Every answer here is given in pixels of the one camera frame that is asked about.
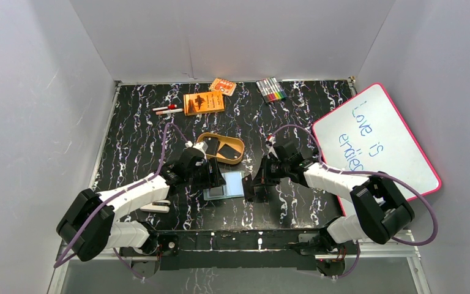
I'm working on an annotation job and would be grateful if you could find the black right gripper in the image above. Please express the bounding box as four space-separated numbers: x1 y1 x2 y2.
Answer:
251 155 289 186

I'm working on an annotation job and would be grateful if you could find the mint green card holder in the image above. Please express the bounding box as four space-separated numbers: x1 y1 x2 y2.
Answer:
203 171 244 201

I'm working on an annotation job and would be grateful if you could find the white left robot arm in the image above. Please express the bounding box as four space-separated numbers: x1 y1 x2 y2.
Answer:
56 141 226 262

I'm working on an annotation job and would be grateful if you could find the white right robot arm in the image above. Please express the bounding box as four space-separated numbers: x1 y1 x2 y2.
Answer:
242 138 415 254

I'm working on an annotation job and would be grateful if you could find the black credit card stack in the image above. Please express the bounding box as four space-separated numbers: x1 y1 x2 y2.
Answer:
203 137 220 156

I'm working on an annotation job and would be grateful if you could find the small orange card box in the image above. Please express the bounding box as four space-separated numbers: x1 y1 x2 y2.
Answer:
209 78 237 96

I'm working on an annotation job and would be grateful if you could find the orange oval tray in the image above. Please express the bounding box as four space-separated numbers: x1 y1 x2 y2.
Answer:
195 132 245 165

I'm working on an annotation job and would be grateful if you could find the white clip block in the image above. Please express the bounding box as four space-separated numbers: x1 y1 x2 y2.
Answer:
140 200 171 213

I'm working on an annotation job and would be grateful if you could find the orange book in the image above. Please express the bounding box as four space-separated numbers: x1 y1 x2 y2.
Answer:
183 91 225 116

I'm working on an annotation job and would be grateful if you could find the white marker pen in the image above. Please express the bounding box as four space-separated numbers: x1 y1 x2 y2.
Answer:
155 108 184 115

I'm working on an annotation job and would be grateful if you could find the red capped marker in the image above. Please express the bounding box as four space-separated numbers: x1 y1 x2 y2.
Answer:
152 104 177 111

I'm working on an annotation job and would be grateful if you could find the coloured marker pack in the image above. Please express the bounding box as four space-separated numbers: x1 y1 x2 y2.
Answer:
256 77 288 104

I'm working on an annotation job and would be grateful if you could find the pink framed whiteboard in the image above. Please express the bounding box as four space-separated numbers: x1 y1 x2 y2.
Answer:
313 83 442 195

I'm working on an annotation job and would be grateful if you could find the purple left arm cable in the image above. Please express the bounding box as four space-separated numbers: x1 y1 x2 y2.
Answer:
53 122 191 281

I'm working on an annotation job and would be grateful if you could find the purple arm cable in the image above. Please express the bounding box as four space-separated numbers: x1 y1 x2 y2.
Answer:
267 123 439 247
53 122 191 281

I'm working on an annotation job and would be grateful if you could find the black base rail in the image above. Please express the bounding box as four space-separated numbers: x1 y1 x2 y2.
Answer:
119 228 357 276

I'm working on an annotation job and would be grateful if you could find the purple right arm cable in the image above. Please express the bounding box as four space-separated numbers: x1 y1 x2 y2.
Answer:
267 123 439 247

